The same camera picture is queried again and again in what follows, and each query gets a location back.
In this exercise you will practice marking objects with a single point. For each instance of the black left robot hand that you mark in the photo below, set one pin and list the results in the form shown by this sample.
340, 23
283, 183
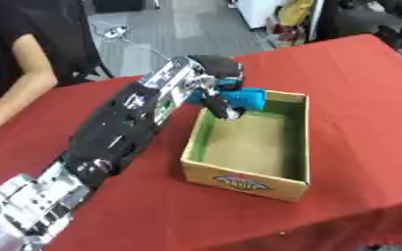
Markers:
221, 70

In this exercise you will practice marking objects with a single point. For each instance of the blue rectangular block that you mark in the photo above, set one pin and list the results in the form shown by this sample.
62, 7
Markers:
241, 98

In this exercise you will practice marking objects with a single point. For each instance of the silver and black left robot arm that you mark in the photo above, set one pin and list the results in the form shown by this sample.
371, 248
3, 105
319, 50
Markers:
113, 130

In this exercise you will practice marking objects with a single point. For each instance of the tan cardboard box green inside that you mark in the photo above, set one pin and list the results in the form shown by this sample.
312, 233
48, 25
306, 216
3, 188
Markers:
250, 147

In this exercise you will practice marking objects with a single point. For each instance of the yellow and red bag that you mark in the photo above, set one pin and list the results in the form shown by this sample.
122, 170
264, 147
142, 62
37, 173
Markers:
290, 19

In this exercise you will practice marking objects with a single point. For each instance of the white power strip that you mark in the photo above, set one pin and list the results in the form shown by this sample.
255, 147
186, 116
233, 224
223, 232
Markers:
114, 32

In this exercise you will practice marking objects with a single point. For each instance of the black office chair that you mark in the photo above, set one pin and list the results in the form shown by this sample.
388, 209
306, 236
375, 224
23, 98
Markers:
98, 62

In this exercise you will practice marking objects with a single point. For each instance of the person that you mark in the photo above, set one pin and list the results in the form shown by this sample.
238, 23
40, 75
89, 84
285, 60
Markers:
21, 49

